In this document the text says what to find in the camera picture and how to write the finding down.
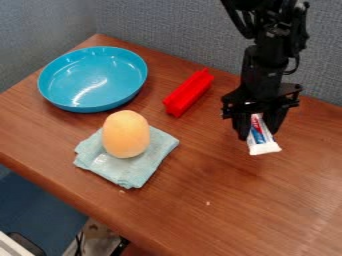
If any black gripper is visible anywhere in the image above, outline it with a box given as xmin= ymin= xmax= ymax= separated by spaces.
xmin=222 ymin=46 xmax=302 ymax=141

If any white toothpaste tube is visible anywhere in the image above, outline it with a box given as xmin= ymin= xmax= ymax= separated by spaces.
xmin=247 ymin=114 xmax=282 ymax=156

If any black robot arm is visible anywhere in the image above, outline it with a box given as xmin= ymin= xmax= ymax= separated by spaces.
xmin=220 ymin=0 xmax=310 ymax=140

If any blue plate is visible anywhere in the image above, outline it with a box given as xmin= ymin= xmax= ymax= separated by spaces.
xmin=37 ymin=46 xmax=148 ymax=113

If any red plastic block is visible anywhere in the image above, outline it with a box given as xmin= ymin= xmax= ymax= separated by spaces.
xmin=163 ymin=68 xmax=214 ymax=118

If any orange egg-shaped sponge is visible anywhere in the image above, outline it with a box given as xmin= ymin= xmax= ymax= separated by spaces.
xmin=102 ymin=110 xmax=150 ymax=158

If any light blue folded cloth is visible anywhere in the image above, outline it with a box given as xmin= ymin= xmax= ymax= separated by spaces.
xmin=72 ymin=125 xmax=180 ymax=190

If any beige object under table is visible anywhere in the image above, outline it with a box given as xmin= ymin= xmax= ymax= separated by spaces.
xmin=61 ymin=218 xmax=124 ymax=256

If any white object bottom left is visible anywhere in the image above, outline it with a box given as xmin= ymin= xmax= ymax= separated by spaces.
xmin=0 ymin=231 xmax=31 ymax=256

